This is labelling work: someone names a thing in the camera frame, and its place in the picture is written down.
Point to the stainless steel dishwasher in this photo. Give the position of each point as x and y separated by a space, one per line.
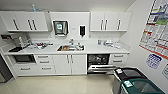
98 61

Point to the stainless steel sink basin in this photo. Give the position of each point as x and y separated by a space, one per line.
70 48

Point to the chrome sink faucet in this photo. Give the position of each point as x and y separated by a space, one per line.
71 42

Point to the blue dish soap bottle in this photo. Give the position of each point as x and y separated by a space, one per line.
99 42

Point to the orange food container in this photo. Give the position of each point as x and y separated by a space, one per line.
64 48

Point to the white two-door base cabinet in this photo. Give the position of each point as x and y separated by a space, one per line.
70 64

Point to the stack of white plates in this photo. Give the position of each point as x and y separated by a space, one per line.
108 42

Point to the grey paper towel dispenser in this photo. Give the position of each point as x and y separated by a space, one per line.
60 28

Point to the white drawer unit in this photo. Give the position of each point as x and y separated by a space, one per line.
43 65
118 59

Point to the built-in black microwave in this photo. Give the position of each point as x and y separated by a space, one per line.
23 59

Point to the teal plastic bottle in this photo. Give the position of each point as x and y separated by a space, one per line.
33 8

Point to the black countertop tray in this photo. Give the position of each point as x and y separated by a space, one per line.
15 49

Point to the green lidded waste bin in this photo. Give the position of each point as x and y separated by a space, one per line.
145 87

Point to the stainless steel refrigerator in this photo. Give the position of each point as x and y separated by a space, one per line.
5 70

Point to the black wall soap dispenser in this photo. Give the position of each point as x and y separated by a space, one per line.
82 30

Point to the white wall cabinet three-door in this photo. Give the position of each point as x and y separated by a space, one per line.
110 20

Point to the white wall cabinet two-door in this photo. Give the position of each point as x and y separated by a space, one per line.
25 21

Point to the large colourful wall poster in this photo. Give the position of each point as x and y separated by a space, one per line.
156 30

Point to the small white wall notice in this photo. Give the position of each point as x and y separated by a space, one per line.
165 71

